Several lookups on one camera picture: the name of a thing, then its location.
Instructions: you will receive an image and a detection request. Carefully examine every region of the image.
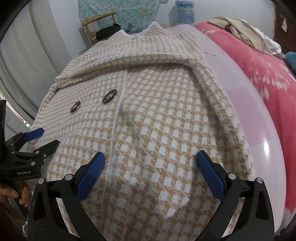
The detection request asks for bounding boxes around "beige white houndstooth coat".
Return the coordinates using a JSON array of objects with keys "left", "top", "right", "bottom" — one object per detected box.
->
[{"left": 28, "top": 23, "right": 254, "bottom": 240}]

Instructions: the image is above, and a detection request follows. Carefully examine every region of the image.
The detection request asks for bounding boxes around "beige clothes pile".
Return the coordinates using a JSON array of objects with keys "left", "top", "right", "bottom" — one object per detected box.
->
[{"left": 208, "top": 16, "right": 285, "bottom": 58}]

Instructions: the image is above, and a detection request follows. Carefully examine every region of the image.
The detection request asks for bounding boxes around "person's left hand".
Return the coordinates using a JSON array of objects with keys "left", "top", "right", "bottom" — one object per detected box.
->
[{"left": 0, "top": 181, "right": 31, "bottom": 209}]

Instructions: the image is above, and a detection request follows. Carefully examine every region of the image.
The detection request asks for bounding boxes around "lilac bed sheet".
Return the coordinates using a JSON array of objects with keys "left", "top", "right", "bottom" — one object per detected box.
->
[{"left": 85, "top": 24, "right": 287, "bottom": 237}]

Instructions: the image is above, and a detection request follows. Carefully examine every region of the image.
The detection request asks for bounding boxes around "white curtain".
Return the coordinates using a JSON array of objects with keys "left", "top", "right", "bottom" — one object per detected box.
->
[{"left": 0, "top": 0, "right": 82, "bottom": 140}]

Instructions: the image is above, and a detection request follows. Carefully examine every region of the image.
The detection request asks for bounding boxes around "black garment on chair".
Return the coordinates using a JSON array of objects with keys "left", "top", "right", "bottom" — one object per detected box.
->
[{"left": 95, "top": 23, "right": 121, "bottom": 41}]

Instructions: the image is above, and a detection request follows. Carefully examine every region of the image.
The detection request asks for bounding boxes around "pink floral blanket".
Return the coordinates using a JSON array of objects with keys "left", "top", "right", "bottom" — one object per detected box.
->
[{"left": 195, "top": 22, "right": 295, "bottom": 212}]

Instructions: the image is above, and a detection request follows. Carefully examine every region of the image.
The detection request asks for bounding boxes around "wooden chair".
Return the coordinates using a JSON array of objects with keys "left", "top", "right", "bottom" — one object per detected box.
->
[{"left": 81, "top": 11, "right": 117, "bottom": 46}]

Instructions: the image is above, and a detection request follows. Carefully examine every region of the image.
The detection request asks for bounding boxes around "teal blue garment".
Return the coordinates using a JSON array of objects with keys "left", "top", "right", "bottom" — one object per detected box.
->
[{"left": 285, "top": 52, "right": 296, "bottom": 71}]

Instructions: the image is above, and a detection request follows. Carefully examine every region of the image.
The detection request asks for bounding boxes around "dark brown door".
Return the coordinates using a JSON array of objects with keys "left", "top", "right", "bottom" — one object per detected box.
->
[{"left": 273, "top": 5, "right": 295, "bottom": 54}]

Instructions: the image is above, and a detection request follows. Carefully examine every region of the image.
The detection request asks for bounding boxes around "turquoise floral wall cloth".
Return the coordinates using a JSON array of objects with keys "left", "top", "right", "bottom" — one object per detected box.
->
[{"left": 78, "top": 0, "right": 167, "bottom": 31}]

